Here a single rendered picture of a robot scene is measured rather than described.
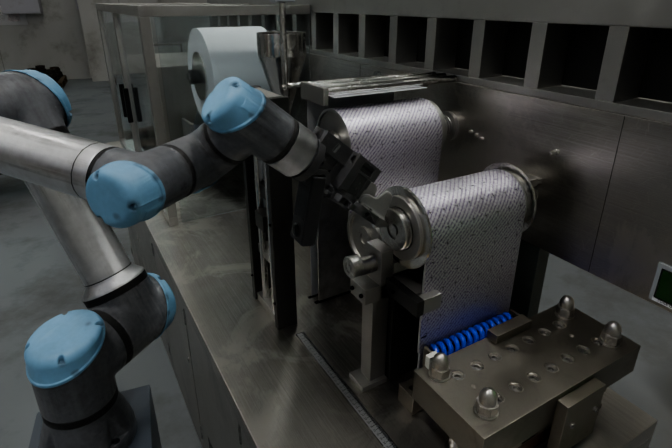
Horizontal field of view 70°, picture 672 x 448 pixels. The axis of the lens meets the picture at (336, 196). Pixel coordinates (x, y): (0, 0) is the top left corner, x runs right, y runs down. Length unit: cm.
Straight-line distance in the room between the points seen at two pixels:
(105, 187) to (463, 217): 55
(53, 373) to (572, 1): 104
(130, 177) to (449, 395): 58
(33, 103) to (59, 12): 1120
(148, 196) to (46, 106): 41
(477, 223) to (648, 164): 28
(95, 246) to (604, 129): 90
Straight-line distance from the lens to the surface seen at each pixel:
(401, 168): 103
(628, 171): 94
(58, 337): 89
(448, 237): 83
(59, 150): 67
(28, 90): 95
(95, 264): 94
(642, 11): 92
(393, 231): 82
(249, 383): 105
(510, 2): 107
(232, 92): 61
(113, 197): 58
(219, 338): 117
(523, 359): 95
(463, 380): 88
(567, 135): 99
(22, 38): 1227
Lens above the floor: 162
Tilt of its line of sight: 22 degrees down
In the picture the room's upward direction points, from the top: straight up
